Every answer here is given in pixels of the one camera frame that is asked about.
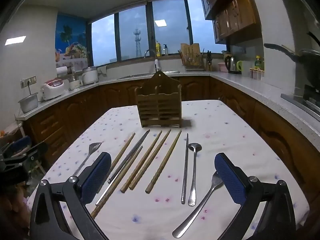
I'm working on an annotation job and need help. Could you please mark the gas stove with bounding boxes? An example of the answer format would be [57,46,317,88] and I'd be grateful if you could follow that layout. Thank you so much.
[280,84,320,123]

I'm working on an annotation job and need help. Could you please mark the spice jar set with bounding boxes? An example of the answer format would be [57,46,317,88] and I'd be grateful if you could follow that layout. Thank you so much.
[250,68,265,80]

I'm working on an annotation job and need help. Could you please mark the metal inner pot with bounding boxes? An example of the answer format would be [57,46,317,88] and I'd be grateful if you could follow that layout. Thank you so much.
[18,92,39,113]

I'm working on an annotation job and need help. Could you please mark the wooden base cabinets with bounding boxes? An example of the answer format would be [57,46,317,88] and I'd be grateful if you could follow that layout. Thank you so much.
[24,76,320,205]

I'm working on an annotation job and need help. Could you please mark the wooden knife block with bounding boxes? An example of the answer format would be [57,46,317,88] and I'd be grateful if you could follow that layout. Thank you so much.
[205,51,213,72]

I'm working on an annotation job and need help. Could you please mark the wooden utensil holder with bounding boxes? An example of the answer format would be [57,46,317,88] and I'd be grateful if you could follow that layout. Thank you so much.
[135,71,182,128]

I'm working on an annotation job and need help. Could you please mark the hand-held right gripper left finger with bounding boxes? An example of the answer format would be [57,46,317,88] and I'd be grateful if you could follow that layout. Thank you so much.
[29,151,112,240]

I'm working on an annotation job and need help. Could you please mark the yellow capped green bottle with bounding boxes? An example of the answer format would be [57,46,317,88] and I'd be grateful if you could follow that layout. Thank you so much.
[254,55,265,70]

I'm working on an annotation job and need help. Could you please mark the black wok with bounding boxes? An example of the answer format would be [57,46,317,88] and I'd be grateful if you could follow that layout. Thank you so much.
[264,31,320,90]

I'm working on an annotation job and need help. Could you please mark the wall power outlet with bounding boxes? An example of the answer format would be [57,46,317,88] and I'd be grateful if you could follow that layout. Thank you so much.
[20,76,37,88]

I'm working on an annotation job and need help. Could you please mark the steel electric kettle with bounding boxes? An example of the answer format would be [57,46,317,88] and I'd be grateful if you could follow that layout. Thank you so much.
[224,54,238,74]

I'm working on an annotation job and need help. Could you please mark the white lidded cooker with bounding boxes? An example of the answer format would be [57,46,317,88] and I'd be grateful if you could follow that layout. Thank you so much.
[82,66,98,85]

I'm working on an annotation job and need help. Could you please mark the wooden wall cabinets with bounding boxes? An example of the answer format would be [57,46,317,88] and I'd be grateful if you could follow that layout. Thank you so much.
[197,0,263,44]

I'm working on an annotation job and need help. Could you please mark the ceiling light panel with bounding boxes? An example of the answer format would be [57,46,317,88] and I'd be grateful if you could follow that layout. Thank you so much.
[4,36,27,46]

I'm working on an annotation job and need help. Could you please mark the wire dish rack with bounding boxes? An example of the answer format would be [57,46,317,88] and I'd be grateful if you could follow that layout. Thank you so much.
[178,50,206,72]

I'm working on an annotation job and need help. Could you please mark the chrome kitchen faucet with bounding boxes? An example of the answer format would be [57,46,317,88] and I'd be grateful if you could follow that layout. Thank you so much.
[144,49,162,72]

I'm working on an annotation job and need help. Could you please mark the white floral tablecloth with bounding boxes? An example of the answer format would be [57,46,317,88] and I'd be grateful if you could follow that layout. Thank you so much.
[26,100,310,240]

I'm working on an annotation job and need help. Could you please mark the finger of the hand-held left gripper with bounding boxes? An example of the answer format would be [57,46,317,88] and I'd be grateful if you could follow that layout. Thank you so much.
[1,141,48,167]

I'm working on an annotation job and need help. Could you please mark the stainless steel sink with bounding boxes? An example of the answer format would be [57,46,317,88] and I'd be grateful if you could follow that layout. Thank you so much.
[117,70,180,80]

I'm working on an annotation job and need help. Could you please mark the metal fork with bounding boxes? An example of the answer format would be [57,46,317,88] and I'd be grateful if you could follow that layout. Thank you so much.
[172,171,224,239]

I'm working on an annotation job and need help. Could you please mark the red and white rice cooker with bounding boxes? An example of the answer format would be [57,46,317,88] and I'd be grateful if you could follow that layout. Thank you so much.
[41,79,65,101]

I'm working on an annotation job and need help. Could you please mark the glass jar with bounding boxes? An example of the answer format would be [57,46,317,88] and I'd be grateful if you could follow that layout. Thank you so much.
[69,74,80,90]

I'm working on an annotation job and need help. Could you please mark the wooden cutting board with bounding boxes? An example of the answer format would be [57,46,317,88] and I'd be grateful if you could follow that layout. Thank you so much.
[180,43,201,63]

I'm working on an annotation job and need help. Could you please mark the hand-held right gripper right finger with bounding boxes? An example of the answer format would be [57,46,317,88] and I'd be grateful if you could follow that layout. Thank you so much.
[214,152,297,240]

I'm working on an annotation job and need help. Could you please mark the fruit and palm wall poster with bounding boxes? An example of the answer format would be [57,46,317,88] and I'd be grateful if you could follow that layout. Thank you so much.
[55,14,89,68]

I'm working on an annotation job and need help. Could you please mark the metal chopstick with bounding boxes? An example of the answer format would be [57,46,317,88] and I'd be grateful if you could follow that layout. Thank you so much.
[95,140,145,205]
[181,133,189,204]
[107,129,150,183]

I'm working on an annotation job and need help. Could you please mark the kitchen window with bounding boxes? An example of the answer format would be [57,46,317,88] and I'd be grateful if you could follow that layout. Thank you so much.
[87,0,227,67]

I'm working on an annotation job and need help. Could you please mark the metal slotted spoon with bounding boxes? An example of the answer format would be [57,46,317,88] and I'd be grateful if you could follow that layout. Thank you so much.
[72,142,103,177]

